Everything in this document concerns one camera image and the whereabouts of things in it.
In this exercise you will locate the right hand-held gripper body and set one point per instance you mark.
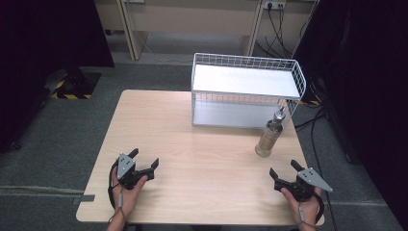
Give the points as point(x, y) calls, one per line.
point(304, 183)

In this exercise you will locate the person's left hand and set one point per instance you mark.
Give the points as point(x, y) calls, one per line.
point(129, 196)

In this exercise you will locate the person's right hand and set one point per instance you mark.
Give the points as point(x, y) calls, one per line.
point(304, 208)

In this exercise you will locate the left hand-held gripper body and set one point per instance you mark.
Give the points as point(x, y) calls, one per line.
point(125, 167)

